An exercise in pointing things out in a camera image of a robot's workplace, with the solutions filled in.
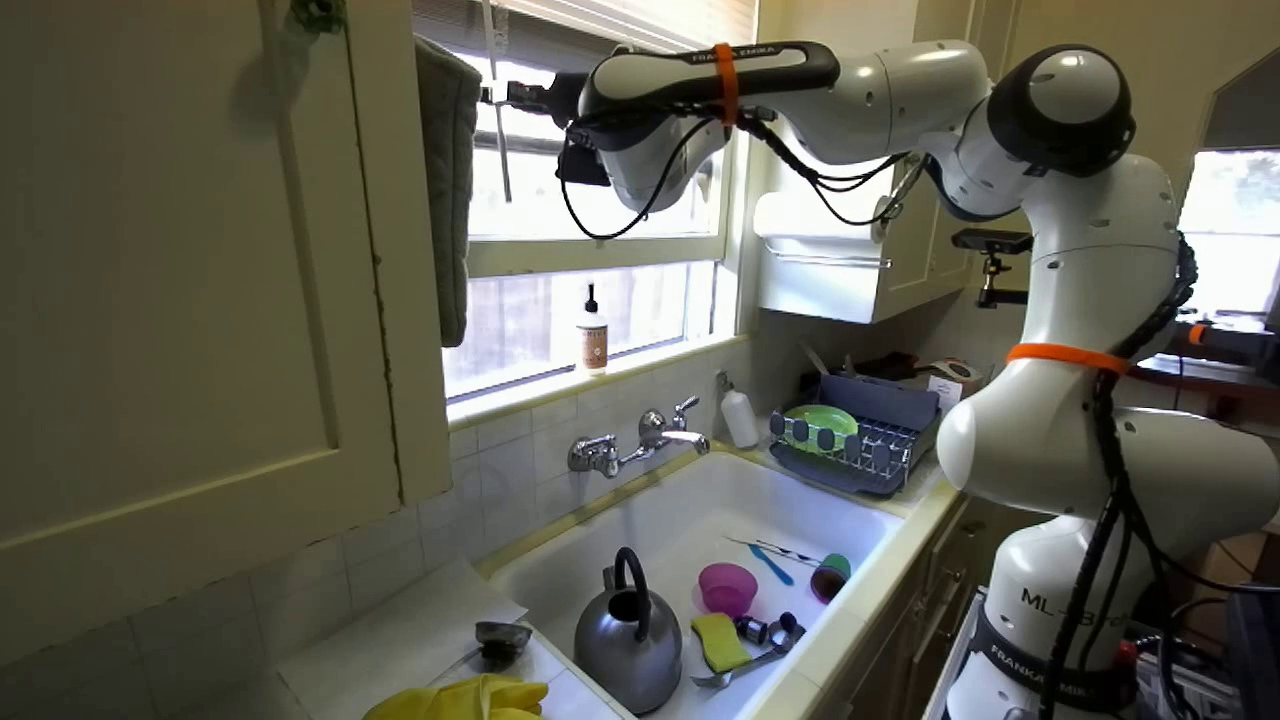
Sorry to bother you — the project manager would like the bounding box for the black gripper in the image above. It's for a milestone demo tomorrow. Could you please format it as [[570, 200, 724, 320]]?
[[504, 67, 601, 136]]

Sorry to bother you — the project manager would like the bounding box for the white framed sash window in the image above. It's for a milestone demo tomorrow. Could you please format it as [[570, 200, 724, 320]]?
[[437, 0, 751, 420]]

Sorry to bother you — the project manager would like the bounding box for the brown label soap bottle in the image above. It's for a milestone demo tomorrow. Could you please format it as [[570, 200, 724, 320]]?
[[574, 282, 613, 376]]

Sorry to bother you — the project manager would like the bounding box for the white pump soap dispenser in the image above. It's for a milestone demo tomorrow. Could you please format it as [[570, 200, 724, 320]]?
[[710, 367, 763, 454]]

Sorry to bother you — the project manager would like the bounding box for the white sink basin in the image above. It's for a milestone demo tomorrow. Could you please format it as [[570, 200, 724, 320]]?
[[485, 443, 911, 720]]

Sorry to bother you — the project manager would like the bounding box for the grey dish rack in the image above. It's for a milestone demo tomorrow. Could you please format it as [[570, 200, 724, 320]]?
[[766, 371, 942, 501]]

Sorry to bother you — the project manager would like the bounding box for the white carton box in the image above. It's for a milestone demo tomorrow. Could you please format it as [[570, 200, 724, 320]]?
[[917, 356, 993, 420]]

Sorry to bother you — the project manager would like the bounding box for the blue plastic utensil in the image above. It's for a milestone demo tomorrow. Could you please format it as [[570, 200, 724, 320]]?
[[745, 538, 801, 592]]

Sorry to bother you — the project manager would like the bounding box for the pink plastic cup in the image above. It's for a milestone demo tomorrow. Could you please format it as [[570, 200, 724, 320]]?
[[694, 562, 761, 622]]

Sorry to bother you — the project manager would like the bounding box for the grey metal kettle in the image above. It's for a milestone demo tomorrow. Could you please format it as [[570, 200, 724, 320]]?
[[570, 544, 688, 718]]

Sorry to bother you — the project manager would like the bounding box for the green cup purple inside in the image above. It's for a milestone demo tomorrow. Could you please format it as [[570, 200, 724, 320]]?
[[811, 548, 856, 604]]

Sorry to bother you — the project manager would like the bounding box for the yellow sponge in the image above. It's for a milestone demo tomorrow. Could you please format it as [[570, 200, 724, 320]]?
[[688, 609, 754, 678]]

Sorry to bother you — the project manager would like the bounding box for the yellow cloth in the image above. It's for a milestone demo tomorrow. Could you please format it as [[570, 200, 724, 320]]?
[[361, 671, 550, 720]]

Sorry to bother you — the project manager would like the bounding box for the metal ladle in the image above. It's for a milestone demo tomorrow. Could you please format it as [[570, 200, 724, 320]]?
[[693, 646, 792, 693]]

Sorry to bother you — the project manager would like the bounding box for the cream base cabinet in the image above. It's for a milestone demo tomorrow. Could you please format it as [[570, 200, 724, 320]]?
[[811, 494, 994, 720]]

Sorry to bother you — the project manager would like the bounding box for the bright side window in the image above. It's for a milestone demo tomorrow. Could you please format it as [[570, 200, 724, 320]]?
[[1175, 149, 1280, 326]]

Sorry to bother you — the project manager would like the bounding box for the orange velcro strap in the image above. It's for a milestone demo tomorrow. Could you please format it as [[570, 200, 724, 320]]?
[[708, 39, 745, 128], [1004, 340, 1136, 379]]

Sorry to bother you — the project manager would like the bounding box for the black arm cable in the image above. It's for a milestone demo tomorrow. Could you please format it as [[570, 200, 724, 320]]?
[[554, 111, 935, 247]]

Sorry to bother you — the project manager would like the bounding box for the chrome wall faucet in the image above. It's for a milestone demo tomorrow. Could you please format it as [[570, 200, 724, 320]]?
[[568, 392, 710, 480]]

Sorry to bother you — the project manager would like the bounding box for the white corner wall cabinet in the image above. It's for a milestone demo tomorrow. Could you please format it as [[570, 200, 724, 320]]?
[[751, 133, 993, 334]]

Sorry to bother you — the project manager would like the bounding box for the panelled wall cabinet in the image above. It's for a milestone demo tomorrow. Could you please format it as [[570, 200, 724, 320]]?
[[0, 0, 454, 671]]

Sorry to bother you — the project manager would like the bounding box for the black camera on stand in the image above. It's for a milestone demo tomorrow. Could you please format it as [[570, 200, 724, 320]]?
[[950, 225, 1039, 313]]

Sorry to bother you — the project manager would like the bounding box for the black base cable bundle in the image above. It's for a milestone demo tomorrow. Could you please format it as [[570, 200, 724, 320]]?
[[1034, 237, 1280, 720]]

